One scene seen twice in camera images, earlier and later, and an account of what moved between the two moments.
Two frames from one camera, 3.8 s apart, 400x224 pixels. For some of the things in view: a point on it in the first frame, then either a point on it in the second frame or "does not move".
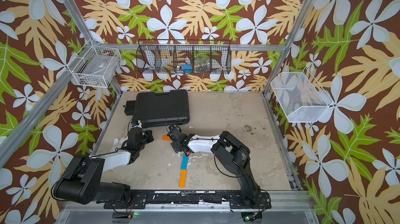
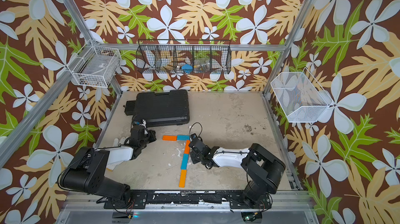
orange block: (165, 138) does not move
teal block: (184, 162) does not move
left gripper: (149, 135) does not move
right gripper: (174, 146) → (191, 153)
